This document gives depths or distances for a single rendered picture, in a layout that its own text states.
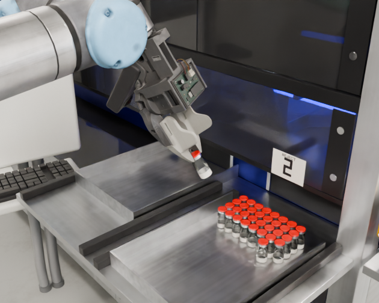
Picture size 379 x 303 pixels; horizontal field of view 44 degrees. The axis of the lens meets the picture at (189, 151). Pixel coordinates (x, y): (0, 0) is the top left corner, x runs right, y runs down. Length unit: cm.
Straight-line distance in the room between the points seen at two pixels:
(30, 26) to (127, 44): 10
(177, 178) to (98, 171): 21
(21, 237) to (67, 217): 154
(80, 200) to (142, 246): 26
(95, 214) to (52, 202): 12
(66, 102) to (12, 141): 20
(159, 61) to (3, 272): 189
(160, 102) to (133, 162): 63
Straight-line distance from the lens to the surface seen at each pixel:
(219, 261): 95
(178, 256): 96
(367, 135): 89
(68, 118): 155
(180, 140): 73
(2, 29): 48
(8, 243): 263
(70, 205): 116
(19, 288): 233
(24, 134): 153
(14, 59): 47
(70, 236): 105
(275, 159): 103
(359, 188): 93
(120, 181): 123
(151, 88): 69
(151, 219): 105
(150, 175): 125
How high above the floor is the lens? 149
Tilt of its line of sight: 26 degrees down
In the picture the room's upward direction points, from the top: straight up
